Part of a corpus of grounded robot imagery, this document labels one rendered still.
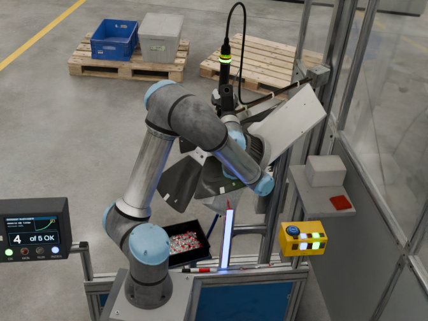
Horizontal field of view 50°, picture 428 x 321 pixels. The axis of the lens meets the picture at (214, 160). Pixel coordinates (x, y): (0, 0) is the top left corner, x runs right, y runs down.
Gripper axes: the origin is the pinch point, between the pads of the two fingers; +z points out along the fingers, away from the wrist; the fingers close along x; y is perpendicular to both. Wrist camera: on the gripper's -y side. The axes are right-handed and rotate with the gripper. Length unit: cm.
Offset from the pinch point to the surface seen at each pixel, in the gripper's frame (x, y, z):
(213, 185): -4.7, 28.7, -23.2
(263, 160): 19.7, 33.3, -3.2
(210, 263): 5, 139, 27
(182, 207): -16, 53, -10
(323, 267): 70, 127, 9
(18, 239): -72, 30, -45
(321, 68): 52, 9, 33
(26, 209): -69, 21, -40
